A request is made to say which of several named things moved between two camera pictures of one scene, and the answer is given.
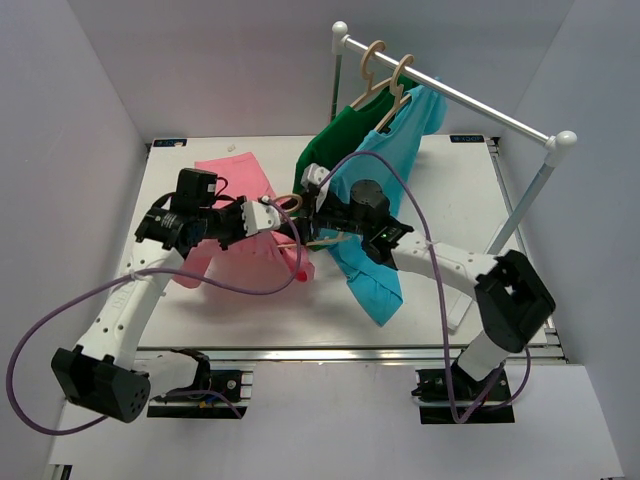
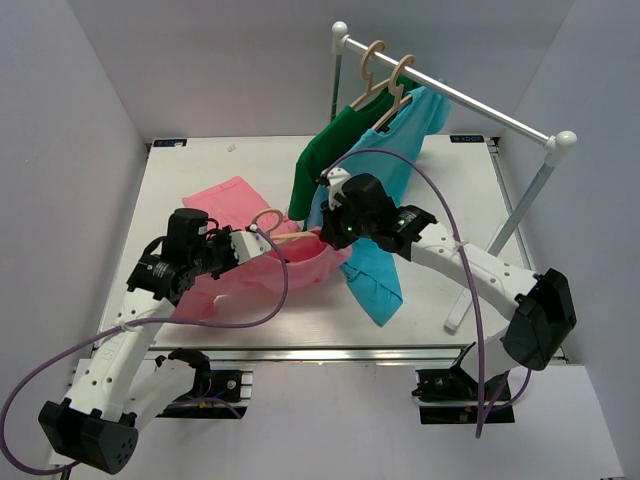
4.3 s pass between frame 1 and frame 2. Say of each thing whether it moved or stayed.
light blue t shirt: stayed
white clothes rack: stayed
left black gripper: moved
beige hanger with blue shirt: stayed
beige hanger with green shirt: stayed
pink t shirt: moved
